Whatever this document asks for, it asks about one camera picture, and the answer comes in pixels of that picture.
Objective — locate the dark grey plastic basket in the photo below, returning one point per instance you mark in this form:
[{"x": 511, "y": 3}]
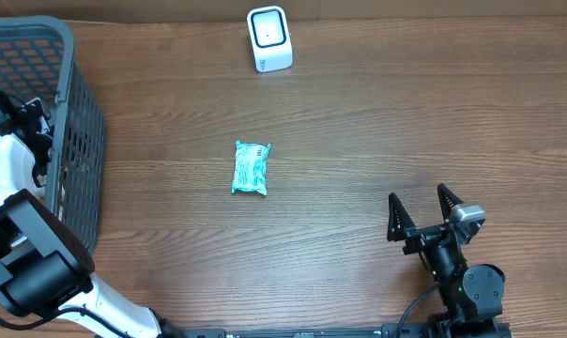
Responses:
[{"x": 37, "y": 61}]

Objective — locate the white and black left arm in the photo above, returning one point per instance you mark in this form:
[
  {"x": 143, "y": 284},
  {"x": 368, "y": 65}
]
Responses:
[{"x": 45, "y": 270}]

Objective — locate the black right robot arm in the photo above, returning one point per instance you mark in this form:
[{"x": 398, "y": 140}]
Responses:
[{"x": 471, "y": 295}]

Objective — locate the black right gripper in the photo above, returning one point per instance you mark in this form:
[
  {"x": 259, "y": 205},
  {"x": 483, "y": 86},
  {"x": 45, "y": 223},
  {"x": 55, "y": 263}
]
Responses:
[{"x": 406, "y": 229}]

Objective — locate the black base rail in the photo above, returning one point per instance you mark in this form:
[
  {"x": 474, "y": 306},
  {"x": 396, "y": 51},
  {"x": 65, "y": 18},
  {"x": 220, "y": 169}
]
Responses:
[{"x": 344, "y": 332}]

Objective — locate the white barcode scanner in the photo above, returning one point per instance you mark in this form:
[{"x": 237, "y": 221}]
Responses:
[{"x": 270, "y": 39}]

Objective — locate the teal wipes packet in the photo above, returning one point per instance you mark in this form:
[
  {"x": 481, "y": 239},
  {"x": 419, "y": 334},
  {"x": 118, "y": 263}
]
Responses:
[{"x": 250, "y": 168}]

